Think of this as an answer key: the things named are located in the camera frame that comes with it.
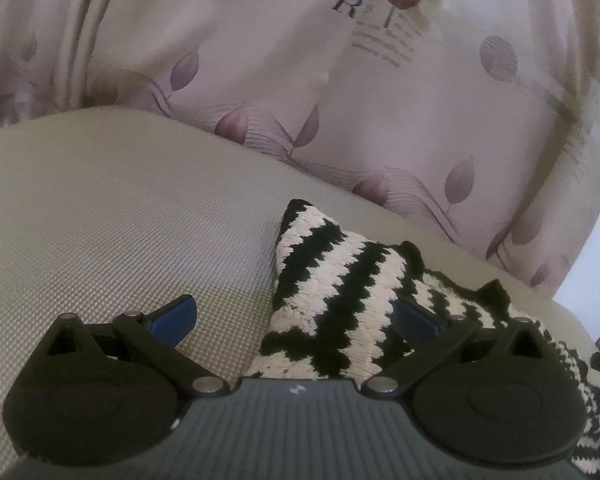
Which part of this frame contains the floral pink curtain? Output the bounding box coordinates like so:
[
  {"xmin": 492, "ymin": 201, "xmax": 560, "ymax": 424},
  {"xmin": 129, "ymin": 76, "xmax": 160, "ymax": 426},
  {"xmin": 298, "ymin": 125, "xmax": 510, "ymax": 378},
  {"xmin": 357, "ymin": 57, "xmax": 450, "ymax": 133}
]
[{"xmin": 0, "ymin": 0, "xmax": 600, "ymax": 294}]

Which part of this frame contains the beige textured seat cushion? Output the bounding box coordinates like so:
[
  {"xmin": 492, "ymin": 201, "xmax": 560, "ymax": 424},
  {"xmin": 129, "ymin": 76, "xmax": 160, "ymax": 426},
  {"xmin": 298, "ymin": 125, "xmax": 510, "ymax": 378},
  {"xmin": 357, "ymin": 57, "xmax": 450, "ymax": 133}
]
[{"xmin": 0, "ymin": 107, "xmax": 595, "ymax": 475}]

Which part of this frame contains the black white knitted garment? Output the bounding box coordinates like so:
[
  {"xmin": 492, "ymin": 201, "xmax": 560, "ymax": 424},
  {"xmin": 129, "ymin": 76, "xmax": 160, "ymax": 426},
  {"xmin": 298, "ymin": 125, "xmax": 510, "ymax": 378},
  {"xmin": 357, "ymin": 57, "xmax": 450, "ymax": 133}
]
[{"xmin": 244, "ymin": 198, "xmax": 600, "ymax": 476}]

